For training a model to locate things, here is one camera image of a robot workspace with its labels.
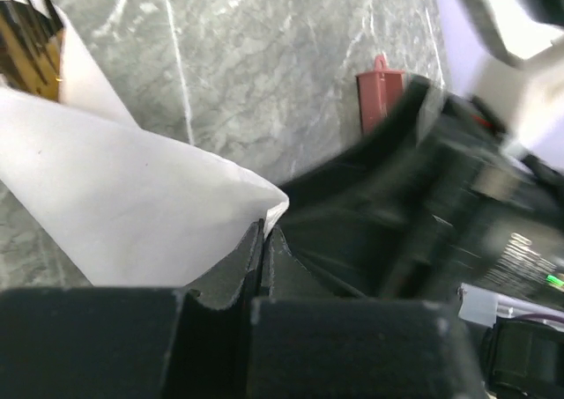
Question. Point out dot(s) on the brown utensil tray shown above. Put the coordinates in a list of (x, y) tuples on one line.
[(378, 90)]

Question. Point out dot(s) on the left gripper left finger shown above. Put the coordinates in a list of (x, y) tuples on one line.
[(141, 342)]

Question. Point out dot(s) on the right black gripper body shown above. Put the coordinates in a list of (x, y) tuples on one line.
[(398, 216)]

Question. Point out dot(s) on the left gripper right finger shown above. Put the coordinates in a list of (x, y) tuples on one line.
[(306, 344)]

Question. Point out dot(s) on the white paper napkin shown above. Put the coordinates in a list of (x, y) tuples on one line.
[(128, 206)]

